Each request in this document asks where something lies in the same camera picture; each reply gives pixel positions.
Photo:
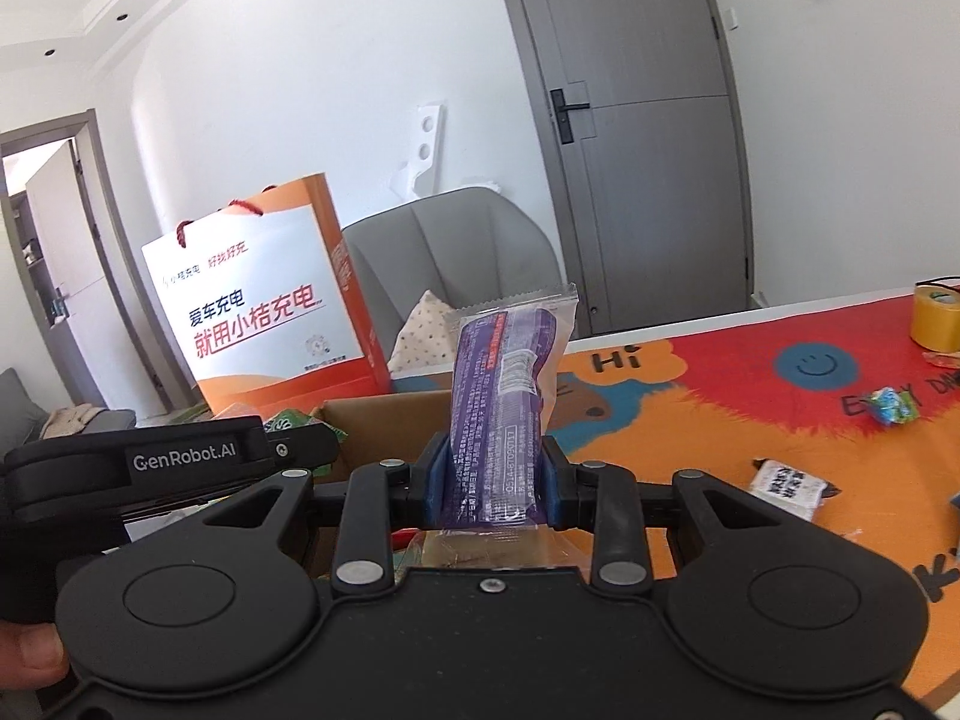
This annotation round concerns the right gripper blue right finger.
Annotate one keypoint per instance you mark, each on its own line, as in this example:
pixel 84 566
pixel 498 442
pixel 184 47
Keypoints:
pixel 558 487

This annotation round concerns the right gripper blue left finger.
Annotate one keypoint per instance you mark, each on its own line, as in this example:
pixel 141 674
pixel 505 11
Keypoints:
pixel 429 481

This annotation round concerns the purple wafer snack pack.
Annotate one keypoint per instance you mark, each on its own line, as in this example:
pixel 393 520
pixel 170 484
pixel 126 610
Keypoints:
pixel 506 360

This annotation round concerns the green snack packet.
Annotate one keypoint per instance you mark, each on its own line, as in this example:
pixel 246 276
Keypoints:
pixel 304 442

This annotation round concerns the black sesame cake pack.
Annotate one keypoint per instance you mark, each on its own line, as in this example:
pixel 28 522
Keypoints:
pixel 789 488

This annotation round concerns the blue candy wrapper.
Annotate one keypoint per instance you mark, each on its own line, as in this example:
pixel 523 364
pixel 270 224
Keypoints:
pixel 891 407

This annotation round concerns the person's left hand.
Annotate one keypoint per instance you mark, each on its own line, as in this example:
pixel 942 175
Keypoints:
pixel 31 657

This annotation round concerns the brown cardboard box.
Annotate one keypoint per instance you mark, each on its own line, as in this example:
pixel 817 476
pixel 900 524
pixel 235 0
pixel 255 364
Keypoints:
pixel 400 430

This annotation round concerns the grey sofa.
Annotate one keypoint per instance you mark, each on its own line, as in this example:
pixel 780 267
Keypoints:
pixel 23 421

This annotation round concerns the polka dot cushion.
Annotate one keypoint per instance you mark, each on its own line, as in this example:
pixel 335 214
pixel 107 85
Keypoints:
pixel 425 340

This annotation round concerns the grey upholstered chair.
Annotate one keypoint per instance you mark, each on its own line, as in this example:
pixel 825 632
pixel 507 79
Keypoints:
pixel 467 246

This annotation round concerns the open interior door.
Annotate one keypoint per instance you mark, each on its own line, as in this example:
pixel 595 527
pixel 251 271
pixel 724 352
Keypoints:
pixel 100 338

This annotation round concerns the orange white paper gift bag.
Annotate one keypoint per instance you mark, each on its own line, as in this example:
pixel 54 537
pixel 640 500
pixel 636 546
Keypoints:
pixel 264 302

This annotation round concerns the white foam packaging piece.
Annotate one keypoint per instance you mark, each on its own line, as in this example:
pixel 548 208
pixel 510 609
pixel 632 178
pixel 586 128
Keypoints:
pixel 420 176

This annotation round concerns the colourful cat table mat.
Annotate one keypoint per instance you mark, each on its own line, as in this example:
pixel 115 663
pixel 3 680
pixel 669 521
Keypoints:
pixel 789 383

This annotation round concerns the grey door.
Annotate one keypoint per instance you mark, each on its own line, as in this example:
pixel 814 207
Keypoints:
pixel 651 199

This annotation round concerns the yellow tape roll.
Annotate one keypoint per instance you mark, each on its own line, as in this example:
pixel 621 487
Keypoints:
pixel 935 321

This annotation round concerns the black door handle lock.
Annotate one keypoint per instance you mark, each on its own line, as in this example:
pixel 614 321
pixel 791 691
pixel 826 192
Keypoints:
pixel 562 111

